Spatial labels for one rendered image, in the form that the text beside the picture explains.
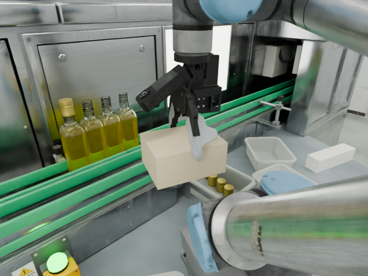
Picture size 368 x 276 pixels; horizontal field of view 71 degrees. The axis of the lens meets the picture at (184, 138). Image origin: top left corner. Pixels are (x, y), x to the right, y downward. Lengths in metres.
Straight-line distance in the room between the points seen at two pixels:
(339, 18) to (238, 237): 0.30
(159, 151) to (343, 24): 0.35
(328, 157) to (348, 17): 0.93
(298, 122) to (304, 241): 1.29
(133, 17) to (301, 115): 0.99
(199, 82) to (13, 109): 0.58
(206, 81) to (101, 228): 0.50
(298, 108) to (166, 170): 1.10
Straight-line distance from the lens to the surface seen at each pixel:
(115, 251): 0.84
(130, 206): 0.80
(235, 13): 0.37
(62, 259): 0.73
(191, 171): 0.54
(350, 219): 0.22
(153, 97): 0.49
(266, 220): 0.31
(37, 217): 0.71
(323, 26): 0.40
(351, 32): 0.37
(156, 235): 0.85
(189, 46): 0.48
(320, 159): 1.23
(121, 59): 0.96
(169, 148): 0.53
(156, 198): 0.86
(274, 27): 1.52
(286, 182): 0.53
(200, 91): 0.50
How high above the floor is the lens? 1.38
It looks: 27 degrees down
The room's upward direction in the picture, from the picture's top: straight up
